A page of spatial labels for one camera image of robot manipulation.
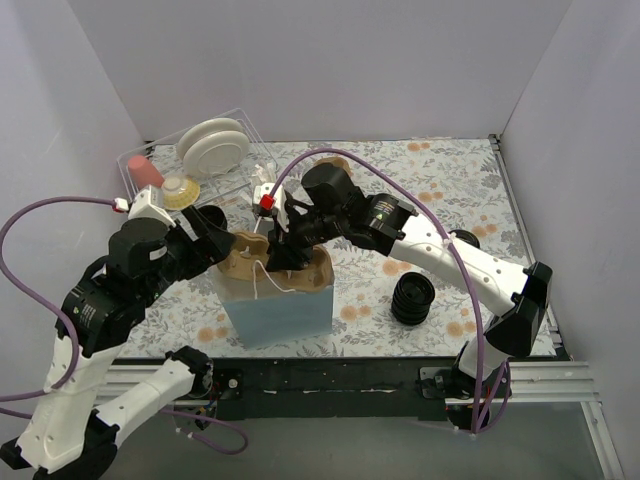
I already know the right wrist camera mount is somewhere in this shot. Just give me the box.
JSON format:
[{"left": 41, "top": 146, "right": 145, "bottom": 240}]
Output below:
[{"left": 252, "top": 183, "right": 289, "bottom": 236}]

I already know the stack of black cups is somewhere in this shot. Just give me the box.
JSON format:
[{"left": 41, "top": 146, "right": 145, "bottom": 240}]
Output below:
[{"left": 198, "top": 205, "right": 228, "bottom": 230}]

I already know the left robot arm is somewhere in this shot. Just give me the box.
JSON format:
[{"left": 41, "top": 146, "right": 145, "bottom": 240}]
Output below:
[{"left": 1, "top": 205, "right": 235, "bottom": 479}]

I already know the yellow polka dot bowl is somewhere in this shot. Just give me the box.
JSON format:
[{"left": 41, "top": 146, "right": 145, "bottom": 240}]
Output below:
[{"left": 161, "top": 175, "right": 200, "bottom": 211}]

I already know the white ceramic plate front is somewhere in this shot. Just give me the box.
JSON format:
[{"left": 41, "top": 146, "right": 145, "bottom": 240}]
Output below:
[{"left": 183, "top": 130, "right": 250, "bottom": 178}]

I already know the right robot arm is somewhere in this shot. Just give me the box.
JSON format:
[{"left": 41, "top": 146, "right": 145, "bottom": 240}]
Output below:
[{"left": 253, "top": 163, "right": 552, "bottom": 398}]

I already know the white ceramic plate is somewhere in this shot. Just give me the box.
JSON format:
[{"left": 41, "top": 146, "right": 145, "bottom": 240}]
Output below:
[
  {"left": 176, "top": 118, "right": 244, "bottom": 159},
  {"left": 183, "top": 130, "right": 250, "bottom": 178}
]

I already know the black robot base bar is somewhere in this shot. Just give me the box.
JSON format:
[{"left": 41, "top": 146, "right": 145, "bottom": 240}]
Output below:
[{"left": 202, "top": 357, "right": 473, "bottom": 430}]

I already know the light blue paper bag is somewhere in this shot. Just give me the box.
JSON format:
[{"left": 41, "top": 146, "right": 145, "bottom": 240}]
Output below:
[{"left": 212, "top": 261, "right": 334, "bottom": 348}]

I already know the brown cardboard cup carrier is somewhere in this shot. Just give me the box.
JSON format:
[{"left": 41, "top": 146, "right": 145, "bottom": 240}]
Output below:
[{"left": 217, "top": 231, "right": 334, "bottom": 293}]

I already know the white ceramic plate back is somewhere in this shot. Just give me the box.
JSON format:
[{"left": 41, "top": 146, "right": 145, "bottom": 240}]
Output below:
[{"left": 176, "top": 118, "right": 244, "bottom": 159}]

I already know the stack of black lids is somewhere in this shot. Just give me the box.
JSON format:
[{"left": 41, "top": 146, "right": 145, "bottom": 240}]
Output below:
[{"left": 391, "top": 272, "right": 436, "bottom": 326}]

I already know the black plastic cup lid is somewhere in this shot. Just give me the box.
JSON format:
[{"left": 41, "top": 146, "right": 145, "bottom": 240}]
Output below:
[{"left": 449, "top": 229, "right": 480, "bottom": 249}]

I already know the pink plastic cup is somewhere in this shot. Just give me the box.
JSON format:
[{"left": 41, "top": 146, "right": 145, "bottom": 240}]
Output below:
[{"left": 127, "top": 155, "right": 164, "bottom": 190}]

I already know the floral patterned table mat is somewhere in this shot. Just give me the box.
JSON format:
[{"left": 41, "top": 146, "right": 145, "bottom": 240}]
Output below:
[{"left": 122, "top": 139, "right": 529, "bottom": 358}]

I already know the wrapped white straws bundle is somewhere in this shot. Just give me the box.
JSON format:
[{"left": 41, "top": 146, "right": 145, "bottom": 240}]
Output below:
[{"left": 250, "top": 162, "right": 277, "bottom": 188}]

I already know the white wire dish rack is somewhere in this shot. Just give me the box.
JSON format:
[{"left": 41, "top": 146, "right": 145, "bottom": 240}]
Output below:
[{"left": 117, "top": 109, "right": 277, "bottom": 229}]

